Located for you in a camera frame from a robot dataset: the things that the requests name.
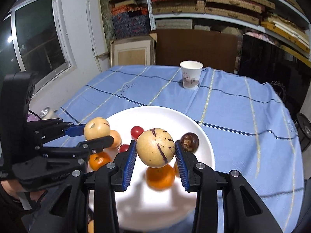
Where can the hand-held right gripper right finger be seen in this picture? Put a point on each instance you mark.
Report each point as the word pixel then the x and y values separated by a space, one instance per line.
pixel 181 165

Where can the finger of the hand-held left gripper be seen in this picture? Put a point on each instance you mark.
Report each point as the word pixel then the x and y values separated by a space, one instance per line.
pixel 73 131
pixel 102 143

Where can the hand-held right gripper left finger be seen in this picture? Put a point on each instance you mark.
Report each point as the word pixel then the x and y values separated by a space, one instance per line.
pixel 128 165

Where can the pale orange peach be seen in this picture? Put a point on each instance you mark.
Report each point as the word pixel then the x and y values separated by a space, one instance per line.
pixel 116 138

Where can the red tomato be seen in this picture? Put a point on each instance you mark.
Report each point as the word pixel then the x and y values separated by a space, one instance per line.
pixel 137 131
pixel 124 148

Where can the large orange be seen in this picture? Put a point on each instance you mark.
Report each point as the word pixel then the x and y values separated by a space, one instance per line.
pixel 160 177

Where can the small brown fruit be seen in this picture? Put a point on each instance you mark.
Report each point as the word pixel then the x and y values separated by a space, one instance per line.
pixel 190 142

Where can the white plate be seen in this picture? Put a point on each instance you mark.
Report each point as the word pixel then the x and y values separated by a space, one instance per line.
pixel 170 119

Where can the greenish orange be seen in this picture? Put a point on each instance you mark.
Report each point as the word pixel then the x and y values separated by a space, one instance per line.
pixel 90 227

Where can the pink cloth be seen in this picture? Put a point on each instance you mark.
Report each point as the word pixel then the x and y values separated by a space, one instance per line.
pixel 31 118

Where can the white drink can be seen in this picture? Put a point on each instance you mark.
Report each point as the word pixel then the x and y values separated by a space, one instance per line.
pixel 47 113

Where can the blue checked tablecloth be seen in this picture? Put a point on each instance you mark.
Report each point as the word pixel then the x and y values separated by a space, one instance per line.
pixel 230 126

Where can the white framed window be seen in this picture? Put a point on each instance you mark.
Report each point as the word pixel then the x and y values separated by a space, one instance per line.
pixel 36 41

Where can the white paper cup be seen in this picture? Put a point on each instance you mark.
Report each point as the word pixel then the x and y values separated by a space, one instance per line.
pixel 192 76

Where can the white leaning strip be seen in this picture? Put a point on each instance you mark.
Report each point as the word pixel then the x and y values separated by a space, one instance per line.
pixel 91 29

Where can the green patterned board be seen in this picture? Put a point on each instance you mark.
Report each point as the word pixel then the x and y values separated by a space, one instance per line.
pixel 107 24

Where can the brown cardboard panel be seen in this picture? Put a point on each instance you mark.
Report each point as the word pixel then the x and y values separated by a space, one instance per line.
pixel 194 46

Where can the pile of patterned storage boxes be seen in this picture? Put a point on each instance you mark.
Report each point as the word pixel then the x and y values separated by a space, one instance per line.
pixel 131 24

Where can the black round stand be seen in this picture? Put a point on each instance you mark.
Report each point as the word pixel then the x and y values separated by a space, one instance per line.
pixel 303 128

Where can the white metal shelf rack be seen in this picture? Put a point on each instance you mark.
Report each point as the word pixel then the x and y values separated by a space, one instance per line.
pixel 175 16

